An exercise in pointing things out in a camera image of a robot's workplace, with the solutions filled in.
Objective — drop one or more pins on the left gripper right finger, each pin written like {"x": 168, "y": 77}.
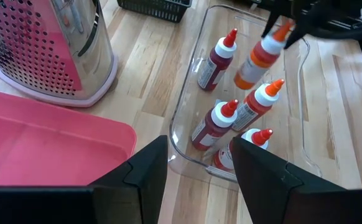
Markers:
{"x": 268, "y": 193}

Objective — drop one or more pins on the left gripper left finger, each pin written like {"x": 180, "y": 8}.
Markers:
{"x": 143, "y": 193}

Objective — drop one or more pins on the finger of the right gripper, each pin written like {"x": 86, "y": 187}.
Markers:
{"x": 299, "y": 31}
{"x": 275, "y": 15}

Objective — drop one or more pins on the dark red squeeze bottle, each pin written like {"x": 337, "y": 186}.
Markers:
{"x": 209, "y": 133}
{"x": 213, "y": 67}
{"x": 255, "y": 137}

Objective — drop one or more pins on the orange squeeze bottle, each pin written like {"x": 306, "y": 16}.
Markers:
{"x": 252, "y": 68}
{"x": 252, "y": 109}

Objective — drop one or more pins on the clear plastic bin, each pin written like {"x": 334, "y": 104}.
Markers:
{"x": 293, "y": 124}

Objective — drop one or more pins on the pink plastic tray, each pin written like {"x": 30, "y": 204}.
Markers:
{"x": 44, "y": 140}

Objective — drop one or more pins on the black mesh basket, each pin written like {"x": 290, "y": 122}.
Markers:
{"x": 156, "y": 9}

